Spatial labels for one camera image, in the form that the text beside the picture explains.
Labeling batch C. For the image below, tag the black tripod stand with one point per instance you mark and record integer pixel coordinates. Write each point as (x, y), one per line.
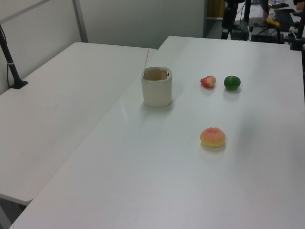
(228, 19)

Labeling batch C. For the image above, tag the black camera stand pole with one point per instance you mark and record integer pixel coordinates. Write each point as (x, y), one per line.
(10, 69)

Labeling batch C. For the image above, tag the green toy lime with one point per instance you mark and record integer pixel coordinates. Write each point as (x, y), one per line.
(231, 83)

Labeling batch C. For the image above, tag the cream round garbage bin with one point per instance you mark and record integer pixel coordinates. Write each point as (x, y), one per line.
(157, 94)

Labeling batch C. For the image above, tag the orange yellow toy peach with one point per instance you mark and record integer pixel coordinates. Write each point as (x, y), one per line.
(212, 138)

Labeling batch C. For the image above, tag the red toy strawberry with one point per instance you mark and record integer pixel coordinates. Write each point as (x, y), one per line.
(207, 82)

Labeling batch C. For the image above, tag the yellow object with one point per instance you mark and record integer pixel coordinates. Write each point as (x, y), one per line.
(273, 22)

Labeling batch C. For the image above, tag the grey partition post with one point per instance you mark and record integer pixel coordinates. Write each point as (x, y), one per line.
(80, 21)

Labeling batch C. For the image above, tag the black equipment box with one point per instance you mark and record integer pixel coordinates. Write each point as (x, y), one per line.
(264, 34)

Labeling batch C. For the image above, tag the black tripod with clamp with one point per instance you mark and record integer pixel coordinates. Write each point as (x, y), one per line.
(297, 35)

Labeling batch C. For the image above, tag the thin black upright pole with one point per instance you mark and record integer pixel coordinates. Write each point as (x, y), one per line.
(247, 14)

